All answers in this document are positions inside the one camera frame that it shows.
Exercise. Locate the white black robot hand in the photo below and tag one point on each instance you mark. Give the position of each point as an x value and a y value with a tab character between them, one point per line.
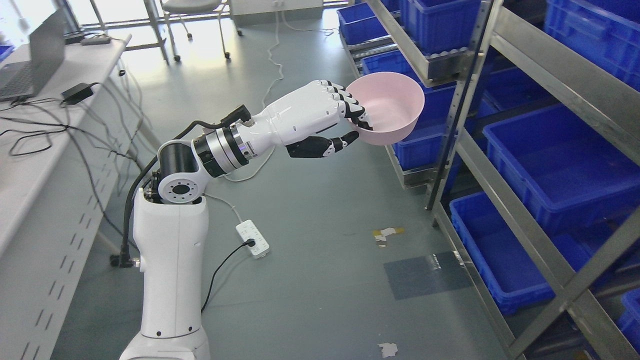
295	119

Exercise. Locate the pink plastic bowl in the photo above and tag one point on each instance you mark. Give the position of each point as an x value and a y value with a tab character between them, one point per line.
393	103

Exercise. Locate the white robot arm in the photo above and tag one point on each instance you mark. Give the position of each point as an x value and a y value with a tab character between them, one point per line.
170	226

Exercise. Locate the stainless steel shelf rack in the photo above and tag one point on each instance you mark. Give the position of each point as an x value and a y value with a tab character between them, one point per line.
536	183

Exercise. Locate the white power strip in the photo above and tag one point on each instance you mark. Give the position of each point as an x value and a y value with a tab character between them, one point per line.
248	231

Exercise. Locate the black power adapter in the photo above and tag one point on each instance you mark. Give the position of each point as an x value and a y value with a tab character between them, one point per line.
77	93

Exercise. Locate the white desk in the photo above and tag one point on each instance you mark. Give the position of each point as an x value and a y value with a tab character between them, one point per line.
59	166

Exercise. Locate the grey laptop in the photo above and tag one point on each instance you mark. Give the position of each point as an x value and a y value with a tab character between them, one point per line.
47	49

